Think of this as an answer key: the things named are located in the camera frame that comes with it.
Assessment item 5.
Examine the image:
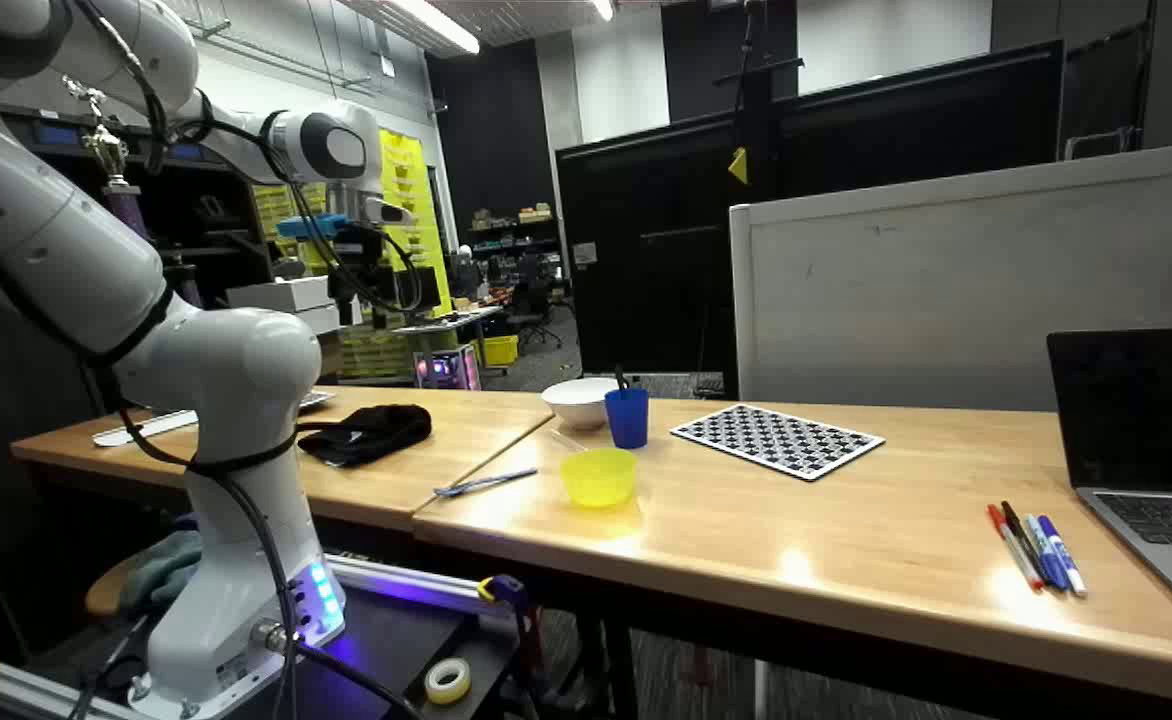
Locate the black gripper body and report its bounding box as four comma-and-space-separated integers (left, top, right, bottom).
335, 220, 405, 303

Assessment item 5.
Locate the yellow poster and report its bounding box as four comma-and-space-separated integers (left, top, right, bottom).
376, 129, 456, 319

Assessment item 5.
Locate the black folded cloth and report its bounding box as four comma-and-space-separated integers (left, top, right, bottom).
297, 399, 436, 472

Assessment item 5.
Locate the ceiling light strip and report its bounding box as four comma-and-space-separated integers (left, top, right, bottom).
379, 0, 484, 59

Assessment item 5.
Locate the white ceramic bowl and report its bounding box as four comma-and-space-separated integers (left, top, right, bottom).
537, 376, 620, 430

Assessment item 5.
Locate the large black screen panel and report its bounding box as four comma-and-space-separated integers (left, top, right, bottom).
551, 36, 1070, 399

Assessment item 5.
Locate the blue plastic cup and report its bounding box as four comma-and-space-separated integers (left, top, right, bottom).
606, 385, 651, 451

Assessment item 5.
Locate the yellow plastic bowl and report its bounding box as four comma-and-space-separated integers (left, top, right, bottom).
557, 445, 646, 511

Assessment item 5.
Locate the teal cloth rag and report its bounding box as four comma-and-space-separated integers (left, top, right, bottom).
117, 525, 207, 617

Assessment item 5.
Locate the roll of tape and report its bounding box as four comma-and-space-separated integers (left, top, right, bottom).
420, 656, 478, 709

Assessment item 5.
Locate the small checkerboard calibration sheet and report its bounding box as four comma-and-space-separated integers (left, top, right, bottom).
667, 399, 888, 482

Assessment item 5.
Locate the white partition panel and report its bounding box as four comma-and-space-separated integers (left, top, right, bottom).
725, 134, 1172, 414

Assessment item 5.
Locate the black marker pen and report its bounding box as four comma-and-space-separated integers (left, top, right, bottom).
1002, 494, 1056, 591

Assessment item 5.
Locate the red marker pen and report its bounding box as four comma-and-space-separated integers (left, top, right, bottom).
985, 501, 1044, 591

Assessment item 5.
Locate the blue capped marker pen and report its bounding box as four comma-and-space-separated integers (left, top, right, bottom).
1022, 511, 1077, 595
1037, 511, 1091, 600

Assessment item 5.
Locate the grey laptop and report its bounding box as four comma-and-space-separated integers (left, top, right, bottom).
1044, 324, 1172, 617

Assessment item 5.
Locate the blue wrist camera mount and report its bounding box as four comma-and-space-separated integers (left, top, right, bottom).
275, 213, 353, 244

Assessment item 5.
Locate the aluminium rail with yellow clamp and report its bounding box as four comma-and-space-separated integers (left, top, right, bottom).
0, 626, 138, 720

